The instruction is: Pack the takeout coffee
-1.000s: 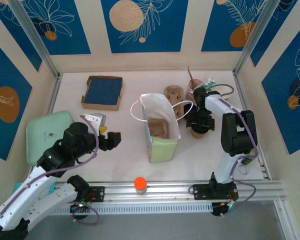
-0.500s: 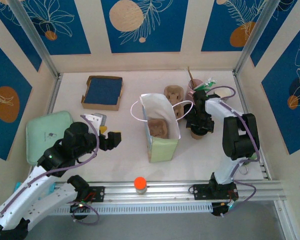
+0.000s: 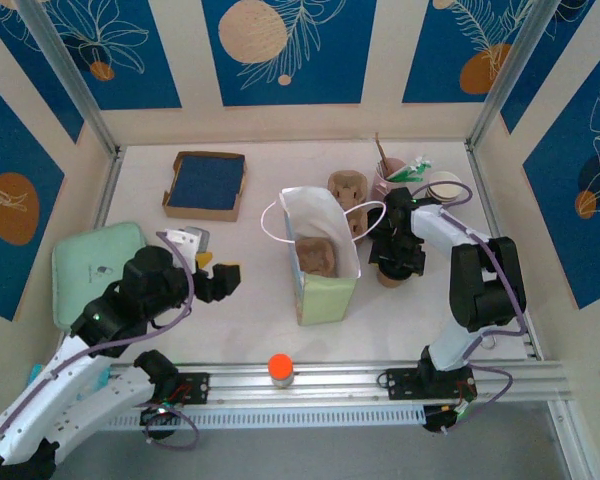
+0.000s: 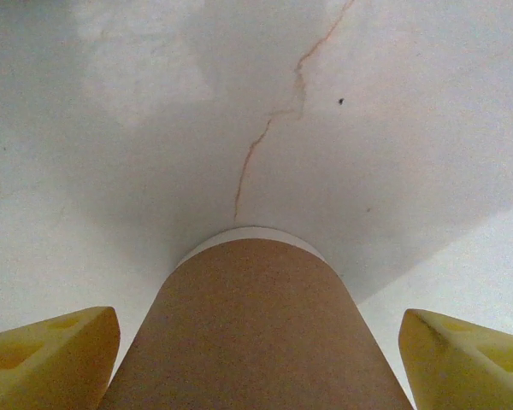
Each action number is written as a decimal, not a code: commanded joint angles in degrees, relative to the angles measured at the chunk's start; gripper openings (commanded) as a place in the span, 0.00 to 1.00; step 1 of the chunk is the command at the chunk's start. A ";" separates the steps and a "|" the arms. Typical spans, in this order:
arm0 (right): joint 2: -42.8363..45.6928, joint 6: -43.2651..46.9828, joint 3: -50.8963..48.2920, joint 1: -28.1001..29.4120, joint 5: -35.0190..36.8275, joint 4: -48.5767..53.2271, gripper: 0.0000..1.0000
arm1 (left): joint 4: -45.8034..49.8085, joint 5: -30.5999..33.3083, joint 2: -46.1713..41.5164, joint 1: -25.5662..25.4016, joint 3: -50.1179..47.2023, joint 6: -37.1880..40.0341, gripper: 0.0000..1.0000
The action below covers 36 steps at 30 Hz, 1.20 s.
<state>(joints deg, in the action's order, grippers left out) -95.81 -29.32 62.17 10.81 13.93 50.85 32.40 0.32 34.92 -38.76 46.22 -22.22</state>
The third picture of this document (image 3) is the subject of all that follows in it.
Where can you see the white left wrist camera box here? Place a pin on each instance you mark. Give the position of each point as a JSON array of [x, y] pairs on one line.
[[180, 240]]

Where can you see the aluminium side rail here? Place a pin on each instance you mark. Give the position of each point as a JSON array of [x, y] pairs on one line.
[[107, 190], [480, 170]]

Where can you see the cardboard napkin tray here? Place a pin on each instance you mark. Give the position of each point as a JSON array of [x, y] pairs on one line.
[[200, 214]]

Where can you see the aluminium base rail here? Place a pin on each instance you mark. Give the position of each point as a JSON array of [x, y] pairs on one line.
[[330, 385]]

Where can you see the orange capped bottle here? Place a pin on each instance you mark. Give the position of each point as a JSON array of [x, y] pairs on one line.
[[280, 367]]

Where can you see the brown paper coffee cup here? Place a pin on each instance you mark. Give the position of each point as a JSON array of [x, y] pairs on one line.
[[392, 282]]

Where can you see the metal tongs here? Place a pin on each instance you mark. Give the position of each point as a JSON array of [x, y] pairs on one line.
[[490, 345]]

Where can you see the aluminium frame post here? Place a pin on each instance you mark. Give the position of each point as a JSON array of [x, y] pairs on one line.
[[71, 75], [511, 75]]

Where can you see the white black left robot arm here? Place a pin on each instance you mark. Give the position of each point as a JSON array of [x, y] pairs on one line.
[[40, 410]]

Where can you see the black controller board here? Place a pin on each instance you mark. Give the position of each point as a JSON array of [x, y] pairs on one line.
[[437, 420], [160, 420]]

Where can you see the brown pulp cup carrier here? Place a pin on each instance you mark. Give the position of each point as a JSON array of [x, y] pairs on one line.
[[317, 255]]

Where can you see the mint green zipped case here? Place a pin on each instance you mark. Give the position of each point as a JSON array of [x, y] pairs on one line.
[[90, 260]]

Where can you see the blue wet wipes packet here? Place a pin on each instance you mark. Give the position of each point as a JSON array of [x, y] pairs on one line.
[[36, 372]]

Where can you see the white green paper carrier bag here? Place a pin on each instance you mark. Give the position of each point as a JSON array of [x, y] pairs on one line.
[[325, 300]]

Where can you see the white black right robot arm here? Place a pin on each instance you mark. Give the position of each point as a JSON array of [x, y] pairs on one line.
[[485, 285]]

